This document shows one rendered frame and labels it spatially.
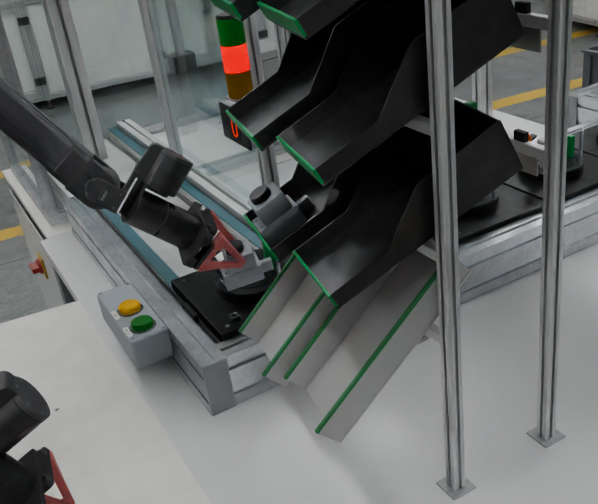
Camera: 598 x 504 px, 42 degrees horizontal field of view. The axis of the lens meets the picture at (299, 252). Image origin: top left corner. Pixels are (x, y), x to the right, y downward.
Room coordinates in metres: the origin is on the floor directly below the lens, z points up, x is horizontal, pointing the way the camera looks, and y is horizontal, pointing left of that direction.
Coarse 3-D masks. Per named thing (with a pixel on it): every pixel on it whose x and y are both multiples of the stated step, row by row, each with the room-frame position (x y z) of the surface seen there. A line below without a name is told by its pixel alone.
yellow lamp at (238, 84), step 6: (246, 72) 1.46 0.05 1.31; (228, 78) 1.46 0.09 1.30; (234, 78) 1.46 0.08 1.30; (240, 78) 1.46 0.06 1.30; (246, 78) 1.46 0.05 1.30; (228, 84) 1.47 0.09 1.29; (234, 84) 1.46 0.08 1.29; (240, 84) 1.46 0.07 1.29; (246, 84) 1.46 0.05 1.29; (252, 84) 1.47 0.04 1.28; (228, 90) 1.47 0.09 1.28; (234, 90) 1.46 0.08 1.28; (240, 90) 1.46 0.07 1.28; (246, 90) 1.46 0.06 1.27; (234, 96) 1.46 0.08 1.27; (240, 96) 1.46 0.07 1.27
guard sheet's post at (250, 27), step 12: (252, 24) 1.48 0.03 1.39; (252, 36) 1.48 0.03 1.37; (252, 48) 1.49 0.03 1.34; (252, 60) 1.48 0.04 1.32; (252, 72) 1.48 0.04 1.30; (264, 156) 1.48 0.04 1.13; (264, 168) 1.48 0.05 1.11; (276, 168) 1.49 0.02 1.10; (264, 180) 1.48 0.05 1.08; (276, 180) 1.48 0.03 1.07
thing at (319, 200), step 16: (304, 176) 1.07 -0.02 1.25; (352, 176) 0.96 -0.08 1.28; (288, 192) 1.06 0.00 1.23; (304, 192) 1.05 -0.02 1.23; (320, 192) 1.03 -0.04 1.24; (336, 192) 0.95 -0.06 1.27; (352, 192) 0.95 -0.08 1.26; (320, 208) 0.99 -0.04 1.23; (336, 208) 0.95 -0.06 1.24; (304, 224) 0.94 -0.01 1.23; (320, 224) 0.94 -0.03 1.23; (288, 240) 0.93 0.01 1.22; (304, 240) 0.93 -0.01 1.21
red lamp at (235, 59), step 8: (224, 48) 1.46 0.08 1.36; (232, 48) 1.46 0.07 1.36; (240, 48) 1.46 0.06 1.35; (224, 56) 1.47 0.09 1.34; (232, 56) 1.46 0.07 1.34; (240, 56) 1.46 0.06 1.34; (224, 64) 1.47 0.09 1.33; (232, 64) 1.46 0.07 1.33; (240, 64) 1.46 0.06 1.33; (248, 64) 1.47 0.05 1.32; (232, 72) 1.46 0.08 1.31; (240, 72) 1.46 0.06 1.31
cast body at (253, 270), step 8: (232, 240) 1.12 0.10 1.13; (240, 240) 1.13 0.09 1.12; (240, 248) 1.10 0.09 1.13; (248, 248) 1.11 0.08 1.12; (224, 256) 1.10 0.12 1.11; (232, 256) 1.10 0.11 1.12; (248, 256) 1.10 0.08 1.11; (256, 256) 1.13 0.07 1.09; (248, 264) 1.10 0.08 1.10; (256, 264) 1.10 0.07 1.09; (264, 264) 1.12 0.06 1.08; (272, 264) 1.13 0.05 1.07; (224, 272) 1.10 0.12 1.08; (232, 272) 1.09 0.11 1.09; (240, 272) 1.10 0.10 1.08; (248, 272) 1.10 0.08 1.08; (256, 272) 1.10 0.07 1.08; (224, 280) 1.09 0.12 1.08; (232, 280) 1.10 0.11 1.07; (240, 280) 1.10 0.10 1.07; (248, 280) 1.10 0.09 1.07; (256, 280) 1.11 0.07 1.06; (232, 288) 1.10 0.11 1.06
